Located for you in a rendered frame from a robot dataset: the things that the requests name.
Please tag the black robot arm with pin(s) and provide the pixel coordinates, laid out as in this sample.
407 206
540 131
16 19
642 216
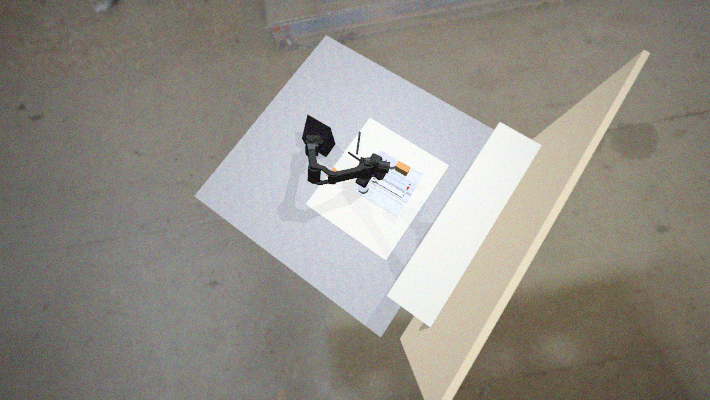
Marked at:
366 168

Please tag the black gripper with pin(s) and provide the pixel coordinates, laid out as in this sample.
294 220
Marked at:
364 182

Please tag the brown rectangular block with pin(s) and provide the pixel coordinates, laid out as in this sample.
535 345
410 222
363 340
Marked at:
402 168

